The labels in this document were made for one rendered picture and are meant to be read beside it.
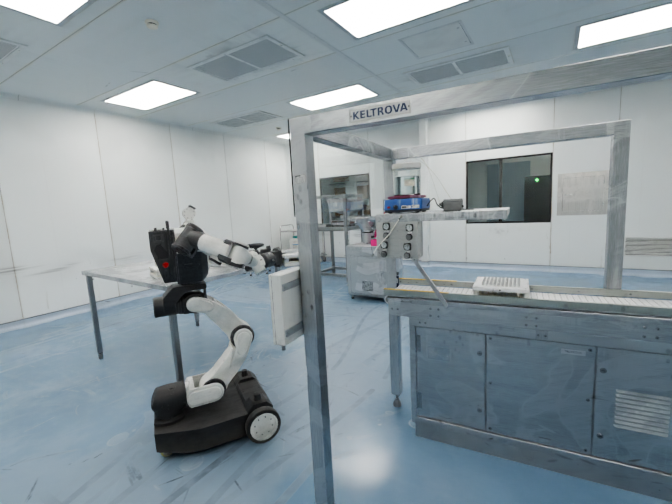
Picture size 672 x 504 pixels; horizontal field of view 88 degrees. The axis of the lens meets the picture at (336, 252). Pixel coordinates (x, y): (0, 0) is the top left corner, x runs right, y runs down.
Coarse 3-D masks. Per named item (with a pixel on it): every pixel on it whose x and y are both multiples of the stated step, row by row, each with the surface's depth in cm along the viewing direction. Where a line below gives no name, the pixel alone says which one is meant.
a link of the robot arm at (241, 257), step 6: (234, 246) 171; (240, 246) 170; (234, 252) 170; (240, 252) 170; (246, 252) 172; (234, 258) 169; (240, 258) 170; (246, 258) 173; (252, 258) 178; (234, 264) 169; (240, 264) 171; (246, 264) 176; (252, 264) 182
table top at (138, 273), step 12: (132, 264) 346; (144, 264) 342; (96, 276) 301; (108, 276) 286; (120, 276) 280; (132, 276) 277; (144, 276) 274; (216, 276) 263; (228, 276) 272; (156, 288) 241
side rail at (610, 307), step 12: (468, 300) 170; (480, 300) 167; (492, 300) 165; (504, 300) 162; (516, 300) 160; (528, 300) 158; (540, 300) 156; (552, 300) 153; (564, 300) 152; (624, 312) 142; (636, 312) 140; (648, 312) 139; (660, 312) 137
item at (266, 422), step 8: (264, 408) 200; (272, 408) 203; (248, 416) 199; (256, 416) 196; (264, 416) 200; (272, 416) 202; (248, 424) 195; (256, 424) 198; (264, 424) 200; (272, 424) 202; (280, 424) 204; (248, 432) 195; (256, 432) 198; (264, 432) 201; (272, 432) 202; (256, 440) 198; (264, 440) 200
